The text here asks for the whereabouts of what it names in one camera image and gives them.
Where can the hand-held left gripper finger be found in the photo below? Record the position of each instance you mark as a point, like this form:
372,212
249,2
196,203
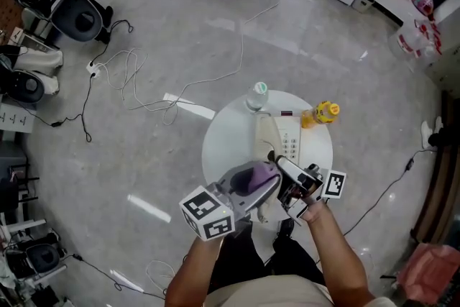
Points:
237,169
266,194

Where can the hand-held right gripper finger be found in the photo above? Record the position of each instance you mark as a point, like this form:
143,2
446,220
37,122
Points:
289,169

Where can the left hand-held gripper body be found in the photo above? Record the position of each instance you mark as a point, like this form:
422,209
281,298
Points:
208,212

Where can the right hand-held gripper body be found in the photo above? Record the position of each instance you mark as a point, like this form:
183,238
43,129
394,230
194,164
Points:
334,185

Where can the purple cloth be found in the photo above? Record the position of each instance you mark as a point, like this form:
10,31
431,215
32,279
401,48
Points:
257,176

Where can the person's right forearm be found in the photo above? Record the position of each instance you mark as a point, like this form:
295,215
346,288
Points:
338,255

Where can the person's left forearm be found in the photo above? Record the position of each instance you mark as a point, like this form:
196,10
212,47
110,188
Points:
194,269

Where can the white desk telephone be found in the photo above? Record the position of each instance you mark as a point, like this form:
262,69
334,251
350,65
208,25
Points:
289,140

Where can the round white side table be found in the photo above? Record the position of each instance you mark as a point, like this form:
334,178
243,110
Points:
230,140

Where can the person's black trousers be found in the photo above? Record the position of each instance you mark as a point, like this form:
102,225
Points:
233,262

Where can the yellow drink bottle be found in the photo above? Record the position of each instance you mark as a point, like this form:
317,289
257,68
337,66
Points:
320,115

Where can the clear water bottle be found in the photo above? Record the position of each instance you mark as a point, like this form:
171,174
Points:
257,97

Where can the person's beige shirt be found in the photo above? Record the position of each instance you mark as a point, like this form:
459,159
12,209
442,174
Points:
269,293

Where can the brown wooden cabinet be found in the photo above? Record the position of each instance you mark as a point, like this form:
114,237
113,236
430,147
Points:
442,172

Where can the pink plastic bag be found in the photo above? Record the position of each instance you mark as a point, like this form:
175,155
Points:
431,273

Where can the grey metal lockers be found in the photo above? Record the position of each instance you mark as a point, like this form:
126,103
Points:
445,72

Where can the red label floor jug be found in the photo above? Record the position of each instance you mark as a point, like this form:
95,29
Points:
429,46
406,41

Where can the white metal rack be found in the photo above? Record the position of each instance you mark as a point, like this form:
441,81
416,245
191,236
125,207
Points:
39,259

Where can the white power strip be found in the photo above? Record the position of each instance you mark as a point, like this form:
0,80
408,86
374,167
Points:
92,69

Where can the white trash bin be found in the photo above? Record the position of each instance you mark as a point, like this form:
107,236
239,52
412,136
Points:
363,0

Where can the black stool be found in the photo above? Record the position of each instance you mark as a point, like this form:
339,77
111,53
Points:
10,190

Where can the pink round container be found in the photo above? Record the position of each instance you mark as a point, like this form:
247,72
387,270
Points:
423,3

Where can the white desk with drawers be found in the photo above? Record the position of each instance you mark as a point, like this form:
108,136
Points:
14,118

